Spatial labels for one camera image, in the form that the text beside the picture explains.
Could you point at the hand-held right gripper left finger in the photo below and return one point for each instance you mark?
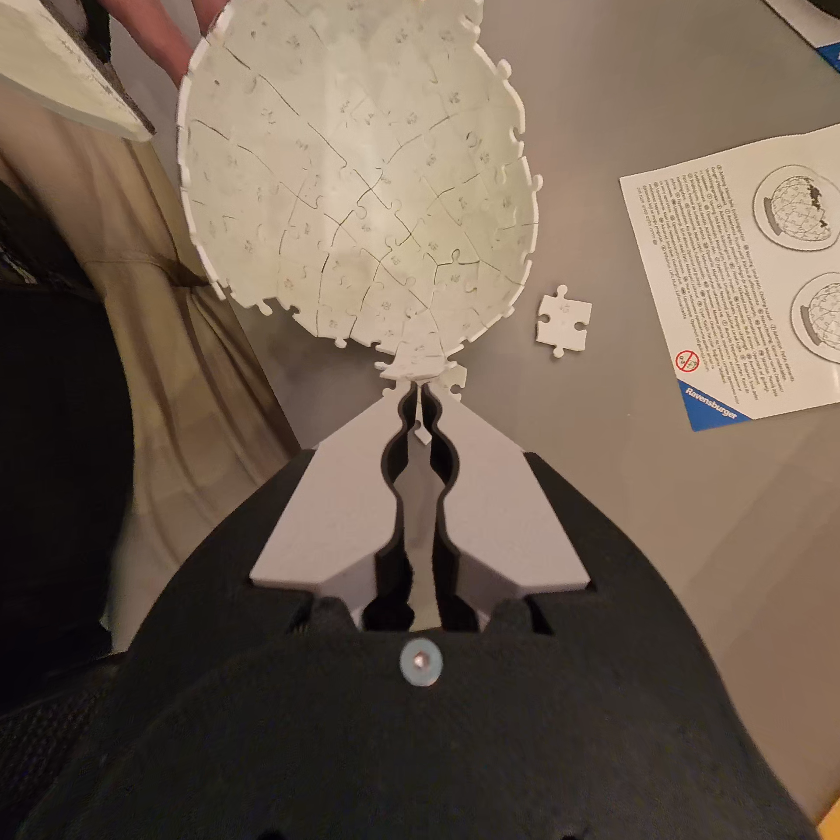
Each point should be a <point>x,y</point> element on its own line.
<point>328,512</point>

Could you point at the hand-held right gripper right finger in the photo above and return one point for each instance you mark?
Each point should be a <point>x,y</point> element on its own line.
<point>505,518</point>

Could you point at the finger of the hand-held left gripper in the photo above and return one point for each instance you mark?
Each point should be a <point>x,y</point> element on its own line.
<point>52,59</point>

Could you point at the white puzzle piece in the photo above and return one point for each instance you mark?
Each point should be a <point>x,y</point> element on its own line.
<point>457,379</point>
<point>413,364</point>
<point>563,321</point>

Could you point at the partly built puzzle ball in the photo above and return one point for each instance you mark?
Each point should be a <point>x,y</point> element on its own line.
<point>361,164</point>

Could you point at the colourful puzzle box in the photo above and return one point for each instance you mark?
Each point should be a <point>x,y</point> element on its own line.
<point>797,23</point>

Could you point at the person's left hand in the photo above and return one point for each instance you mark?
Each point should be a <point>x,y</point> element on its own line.
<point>157,26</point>

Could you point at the person's black jacket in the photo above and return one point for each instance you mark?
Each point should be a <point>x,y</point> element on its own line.
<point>52,459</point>

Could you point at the white instruction leaflet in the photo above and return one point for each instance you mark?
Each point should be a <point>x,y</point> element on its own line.
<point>715,262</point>

